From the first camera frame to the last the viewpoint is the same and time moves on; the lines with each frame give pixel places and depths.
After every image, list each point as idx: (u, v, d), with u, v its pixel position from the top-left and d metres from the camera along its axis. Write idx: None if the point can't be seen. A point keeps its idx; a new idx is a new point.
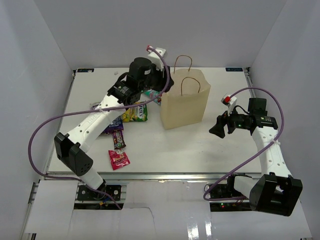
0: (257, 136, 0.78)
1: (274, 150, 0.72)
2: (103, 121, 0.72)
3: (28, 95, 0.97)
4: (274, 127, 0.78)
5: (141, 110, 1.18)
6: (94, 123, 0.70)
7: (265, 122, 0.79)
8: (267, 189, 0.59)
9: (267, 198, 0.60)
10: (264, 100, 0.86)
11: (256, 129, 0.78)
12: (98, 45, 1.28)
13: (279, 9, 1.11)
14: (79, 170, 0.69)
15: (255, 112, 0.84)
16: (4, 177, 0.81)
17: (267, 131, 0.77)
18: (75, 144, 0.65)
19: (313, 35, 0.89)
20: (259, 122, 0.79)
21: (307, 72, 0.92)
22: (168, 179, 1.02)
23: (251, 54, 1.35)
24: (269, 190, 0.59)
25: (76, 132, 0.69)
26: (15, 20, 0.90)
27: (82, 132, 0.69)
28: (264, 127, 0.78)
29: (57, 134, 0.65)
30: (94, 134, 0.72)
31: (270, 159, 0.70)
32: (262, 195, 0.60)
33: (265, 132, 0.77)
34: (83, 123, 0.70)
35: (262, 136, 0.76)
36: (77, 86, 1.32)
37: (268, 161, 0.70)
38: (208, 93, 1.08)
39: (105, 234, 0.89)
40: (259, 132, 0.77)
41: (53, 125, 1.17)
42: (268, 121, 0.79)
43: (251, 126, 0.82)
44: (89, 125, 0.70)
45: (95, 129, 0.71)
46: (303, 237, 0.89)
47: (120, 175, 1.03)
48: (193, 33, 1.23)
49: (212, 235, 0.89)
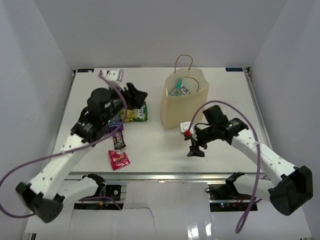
0: (240, 145, 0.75)
1: (265, 149, 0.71)
2: (69, 163, 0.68)
3: (27, 95, 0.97)
4: (245, 128, 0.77)
5: (141, 110, 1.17)
6: (58, 168, 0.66)
7: (236, 130, 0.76)
8: (289, 194, 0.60)
9: (292, 196, 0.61)
10: (217, 107, 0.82)
11: (234, 139, 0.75)
12: (98, 45, 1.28)
13: (279, 9, 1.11)
14: (49, 215, 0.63)
15: (220, 119, 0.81)
16: (4, 177, 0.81)
17: (244, 135, 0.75)
18: (37, 196, 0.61)
19: (312, 35, 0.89)
20: (231, 130, 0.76)
21: (306, 72, 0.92)
22: (168, 179, 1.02)
23: (251, 54, 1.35)
24: (291, 194, 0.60)
25: (39, 179, 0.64)
26: (14, 20, 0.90)
27: (44, 181, 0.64)
28: (240, 133, 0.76)
29: (17, 186, 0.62)
30: (59, 181, 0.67)
31: (270, 163, 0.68)
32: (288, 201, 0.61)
33: (245, 136, 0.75)
34: (46, 170, 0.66)
35: (245, 143, 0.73)
36: (77, 87, 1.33)
37: (269, 165, 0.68)
38: (208, 92, 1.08)
39: (105, 234, 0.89)
40: (241, 141, 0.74)
41: (53, 125, 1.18)
42: (237, 125, 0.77)
43: (226, 137, 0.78)
44: (52, 171, 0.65)
45: (60, 174, 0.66)
46: (303, 237, 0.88)
47: (120, 175, 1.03)
48: (193, 33, 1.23)
49: (212, 235, 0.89)
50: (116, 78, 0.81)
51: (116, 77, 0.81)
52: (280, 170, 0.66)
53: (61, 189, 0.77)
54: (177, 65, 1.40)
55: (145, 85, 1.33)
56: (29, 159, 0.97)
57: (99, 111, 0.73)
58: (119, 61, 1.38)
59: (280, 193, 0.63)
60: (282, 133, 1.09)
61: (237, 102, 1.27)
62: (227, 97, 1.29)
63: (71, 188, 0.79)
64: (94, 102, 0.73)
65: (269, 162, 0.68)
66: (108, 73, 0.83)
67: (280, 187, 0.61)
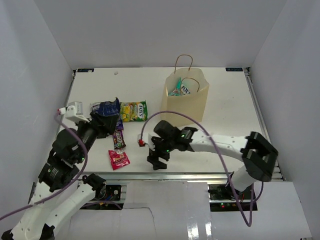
0: (199, 146, 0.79)
1: (217, 137, 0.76)
2: (43, 211, 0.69)
3: (27, 95, 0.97)
4: (196, 131, 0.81)
5: (141, 110, 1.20)
6: (33, 219, 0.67)
7: (188, 138, 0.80)
8: (256, 158, 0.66)
9: (261, 161, 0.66)
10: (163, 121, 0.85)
11: (192, 145, 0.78)
12: (98, 45, 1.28)
13: (279, 9, 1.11)
14: None
15: (173, 132, 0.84)
16: (4, 177, 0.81)
17: (197, 136, 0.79)
18: None
19: (312, 34, 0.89)
20: (185, 139, 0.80)
21: (306, 72, 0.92)
22: (168, 179, 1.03)
23: (251, 54, 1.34)
24: (257, 158, 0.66)
25: (18, 230, 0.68)
26: (14, 20, 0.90)
27: (22, 231, 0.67)
28: (193, 137, 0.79)
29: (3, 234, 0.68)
30: (39, 226, 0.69)
31: (227, 145, 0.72)
32: (261, 166, 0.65)
33: (198, 137, 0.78)
34: (22, 220, 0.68)
35: (201, 142, 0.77)
36: (77, 87, 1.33)
37: (227, 148, 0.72)
38: (208, 92, 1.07)
39: (105, 234, 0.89)
40: (196, 143, 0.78)
41: (53, 125, 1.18)
42: (187, 132, 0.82)
43: (185, 146, 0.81)
44: (27, 223, 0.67)
45: (35, 224, 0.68)
46: (303, 237, 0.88)
47: (120, 175, 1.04)
48: (192, 33, 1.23)
49: (212, 235, 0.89)
50: (75, 114, 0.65)
51: (75, 114, 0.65)
52: (237, 145, 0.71)
53: (52, 214, 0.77)
54: (176, 65, 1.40)
55: (145, 85, 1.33)
56: (29, 159, 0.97)
57: (66, 155, 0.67)
58: (119, 61, 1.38)
59: (249, 164, 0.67)
60: (282, 133, 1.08)
61: (237, 102, 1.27)
62: (227, 97, 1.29)
63: (62, 208, 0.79)
64: (59, 146, 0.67)
65: (227, 144, 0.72)
66: (66, 109, 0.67)
67: (246, 159, 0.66)
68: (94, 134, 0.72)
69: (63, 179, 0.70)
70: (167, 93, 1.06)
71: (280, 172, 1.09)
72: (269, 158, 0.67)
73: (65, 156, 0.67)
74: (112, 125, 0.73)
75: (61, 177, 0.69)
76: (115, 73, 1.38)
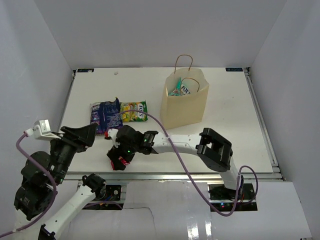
0: (160, 147, 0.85)
1: (175, 137, 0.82)
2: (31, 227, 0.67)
3: (27, 95, 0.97)
4: (157, 133, 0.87)
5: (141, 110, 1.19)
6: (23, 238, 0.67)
7: (150, 142, 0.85)
8: (211, 153, 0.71)
9: (215, 155, 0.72)
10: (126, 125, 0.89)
11: (154, 147, 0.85)
12: (98, 45, 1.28)
13: (279, 9, 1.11)
14: None
15: (137, 137, 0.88)
16: (4, 177, 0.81)
17: (158, 139, 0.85)
18: None
19: (312, 34, 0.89)
20: (148, 144, 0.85)
21: (306, 72, 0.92)
22: (168, 179, 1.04)
23: (251, 54, 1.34)
24: (211, 153, 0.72)
25: None
26: (14, 20, 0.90)
27: None
28: (155, 140, 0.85)
29: None
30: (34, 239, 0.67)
31: (184, 143, 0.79)
32: (216, 160, 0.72)
33: (159, 140, 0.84)
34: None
35: (162, 143, 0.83)
36: (77, 87, 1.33)
37: (184, 146, 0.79)
38: (208, 93, 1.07)
39: (105, 234, 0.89)
40: (158, 144, 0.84)
41: (53, 125, 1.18)
42: (149, 136, 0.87)
43: (148, 150, 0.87)
44: None
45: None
46: (303, 237, 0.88)
47: (120, 175, 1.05)
48: (192, 33, 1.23)
49: (212, 235, 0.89)
50: (41, 135, 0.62)
51: (41, 134, 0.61)
52: (193, 143, 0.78)
53: (51, 220, 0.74)
54: (176, 65, 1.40)
55: (145, 85, 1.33)
56: None
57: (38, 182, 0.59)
58: (119, 61, 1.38)
59: (204, 159, 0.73)
60: (282, 133, 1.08)
61: (237, 102, 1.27)
62: (227, 97, 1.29)
63: (62, 213, 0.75)
64: (28, 172, 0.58)
65: (183, 143, 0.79)
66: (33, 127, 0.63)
67: (201, 155, 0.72)
68: (71, 150, 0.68)
69: (38, 206, 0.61)
70: (166, 93, 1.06)
71: (280, 172, 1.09)
72: (222, 151, 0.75)
73: (39, 181, 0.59)
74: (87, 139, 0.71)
75: (36, 204, 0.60)
76: (115, 73, 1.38)
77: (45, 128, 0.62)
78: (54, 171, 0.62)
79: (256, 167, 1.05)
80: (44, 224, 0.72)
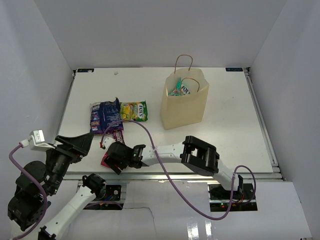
0: (149, 161, 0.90)
1: (161, 148, 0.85)
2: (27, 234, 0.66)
3: (27, 95, 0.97)
4: (144, 147, 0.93)
5: (141, 110, 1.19)
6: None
7: (139, 156, 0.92)
8: (194, 161, 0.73)
9: (200, 161, 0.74)
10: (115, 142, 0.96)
11: (144, 161, 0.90)
12: (98, 45, 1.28)
13: (279, 9, 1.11)
14: None
15: (127, 152, 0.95)
16: (4, 177, 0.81)
17: (145, 153, 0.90)
18: None
19: (312, 35, 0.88)
20: (137, 158, 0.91)
21: (305, 72, 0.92)
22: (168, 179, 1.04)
23: (251, 54, 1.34)
24: (195, 161, 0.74)
25: None
26: (14, 20, 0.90)
27: None
28: (143, 154, 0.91)
29: None
30: None
31: (170, 153, 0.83)
32: (201, 166, 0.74)
33: (146, 153, 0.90)
34: None
35: (149, 155, 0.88)
36: (77, 86, 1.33)
37: (169, 155, 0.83)
38: (208, 93, 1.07)
39: (105, 234, 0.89)
40: (147, 158, 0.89)
41: (53, 125, 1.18)
42: (137, 151, 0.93)
43: (139, 164, 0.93)
44: None
45: None
46: (303, 237, 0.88)
47: (120, 175, 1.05)
48: (193, 33, 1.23)
49: (212, 235, 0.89)
50: (35, 145, 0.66)
51: (34, 144, 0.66)
52: (177, 152, 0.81)
53: (51, 222, 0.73)
54: (177, 65, 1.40)
55: (145, 85, 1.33)
56: (29, 159, 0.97)
57: (31, 192, 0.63)
58: (119, 61, 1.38)
59: (191, 167, 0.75)
60: (282, 133, 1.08)
61: (237, 102, 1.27)
62: (227, 97, 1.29)
63: (62, 214, 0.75)
64: (23, 183, 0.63)
65: (169, 153, 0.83)
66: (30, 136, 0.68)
67: (186, 163, 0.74)
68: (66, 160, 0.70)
69: (31, 216, 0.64)
70: (166, 93, 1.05)
71: (280, 172, 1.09)
72: (207, 155, 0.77)
73: (32, 192, 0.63)
74: (81, 149, 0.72)
75: (28, 215, 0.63)
76: (115, 73, 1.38)
77: (38, 138, 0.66)
78: (48, 181, 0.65)
79: (256, 167, 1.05)
80: (45, 227, 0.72)
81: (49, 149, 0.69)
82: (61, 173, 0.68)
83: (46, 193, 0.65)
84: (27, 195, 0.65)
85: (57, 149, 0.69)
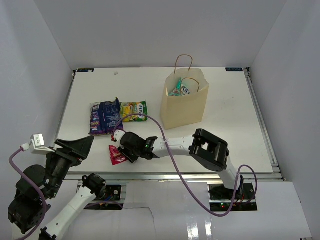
0: (160, 152, 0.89)
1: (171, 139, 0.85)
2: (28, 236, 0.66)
3: (27, 95, 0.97)
4: (156, 139, 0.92)
5: (141, 110, 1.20)
6: None
7: (151, 147, 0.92)
8: (202, 153, 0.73)
9: (209, 154, 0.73)
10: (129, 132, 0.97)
11: (156, 151, 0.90)
12: (98, 45, 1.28)
13: (279, 9, 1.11)
14: None
15: (139, 143, 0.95)
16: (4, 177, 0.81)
17: (157, 143, 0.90)
18: None
19: (312, 35, 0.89)
20: (150, 149, 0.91)
21: (305, 72, 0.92)
22: (168, 179, 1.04)
23: (251, 54, 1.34)
24: (203, 153, 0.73)
25: None
26: (14, 20, 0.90)
27: None
28: (155, 144, 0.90)
29: None
30: None
31: (179, 145, 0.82)
32: (209, 160, 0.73)
33: (157, 144, 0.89)
34: None
35: (160, 147, 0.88)
36: (77, 86, 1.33)
37: (179, 147, 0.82)
38: (208, 93, 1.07)
39: (105, 234, 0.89)
40: (158, 149, 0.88)
41: (53, 125, 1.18)
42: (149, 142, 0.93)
43: (150, 154, 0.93)
44: None
45: None
46: (303, 237, 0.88)
47: (120, 175, 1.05)
48: (193, 33, 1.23)
49: (212, 235, 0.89)
50: (35, 148, 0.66)
51: (34, 148, 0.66)
52: (187, 144, 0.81)
53: (52, 224, 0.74)
54: (176, 65, 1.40)
55: (145, 85, 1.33)
56: (29, 159, 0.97)
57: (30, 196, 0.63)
58: (119, 61, 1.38)
59: (199, 159, 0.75)
60: (282, 133, 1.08)
61: (237, 102, 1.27)
62: (227, 97, 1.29)
63: (62, 215, 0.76)
64: (23, 186, 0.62)
65: (178, 145, 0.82)
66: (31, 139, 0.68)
67: (194, 155, 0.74)
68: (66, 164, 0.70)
69: (31, 219, 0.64)
70: (167, 93, 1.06)
71: (280, 172, 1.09)
72: (218, 150, 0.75)
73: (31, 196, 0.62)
74: (81, 153, 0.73)
75: (28, 219, 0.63)
76: (115, 73, 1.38)
77: (38, 142, 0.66)
78: (48, 185, 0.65)
79: (256, 167, 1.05)
80: (45, 228, 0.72)
81: (49, 153, 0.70)
82: (61, 176, 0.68)
83: (46, 196, 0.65)
84: (27, 198, 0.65)
85: (57, 153, 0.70)
